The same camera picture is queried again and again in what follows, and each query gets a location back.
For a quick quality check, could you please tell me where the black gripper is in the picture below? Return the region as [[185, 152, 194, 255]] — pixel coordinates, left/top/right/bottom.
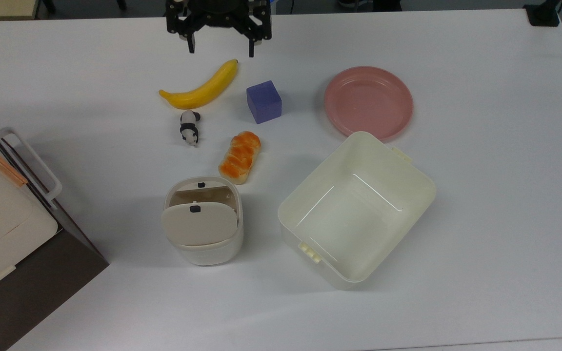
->
[[166, 0, 273, 58]]

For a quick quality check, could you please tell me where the cream trash can with lid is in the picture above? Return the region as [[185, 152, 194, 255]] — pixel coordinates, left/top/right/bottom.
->
[[161, 176, 244, 266]]

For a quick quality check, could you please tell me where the yellow toy banana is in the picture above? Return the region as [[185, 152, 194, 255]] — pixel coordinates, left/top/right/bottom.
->
[[159, 59, 239, 110]]

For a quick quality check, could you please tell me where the purple cube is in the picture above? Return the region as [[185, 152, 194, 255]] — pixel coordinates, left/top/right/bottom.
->
[[246, 80, 282, 124]]

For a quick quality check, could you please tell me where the panda figurine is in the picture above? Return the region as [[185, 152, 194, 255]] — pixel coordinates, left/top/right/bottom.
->
[[180, 110, 201, 147]]

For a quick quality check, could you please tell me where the toy bread with orange glaze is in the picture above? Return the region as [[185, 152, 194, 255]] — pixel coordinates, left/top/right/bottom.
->
[[218, 131, 261, 185]]

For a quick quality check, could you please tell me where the pink plastic plate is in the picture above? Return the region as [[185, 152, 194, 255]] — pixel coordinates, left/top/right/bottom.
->
[[324, 66, 414, 142]]

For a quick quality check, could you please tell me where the cream rectangular plastic bin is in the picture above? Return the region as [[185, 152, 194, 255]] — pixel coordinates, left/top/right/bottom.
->
[[278, 131, 437, 291]]

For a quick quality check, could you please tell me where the tan wooden board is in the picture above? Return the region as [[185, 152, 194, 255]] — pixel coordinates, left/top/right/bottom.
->
[[0, 0, 41, 21]]

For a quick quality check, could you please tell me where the orange strip on cream box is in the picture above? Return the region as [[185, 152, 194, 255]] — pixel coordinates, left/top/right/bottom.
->
[[0, 143, 28, 187]]

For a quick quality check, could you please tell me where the white toaster oven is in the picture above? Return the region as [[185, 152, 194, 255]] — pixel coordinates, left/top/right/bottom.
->
[[0, 106, 110, 351]]

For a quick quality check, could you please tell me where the black clamp block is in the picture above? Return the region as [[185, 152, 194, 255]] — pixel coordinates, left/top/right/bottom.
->
[[523, 0, 562, 27]]

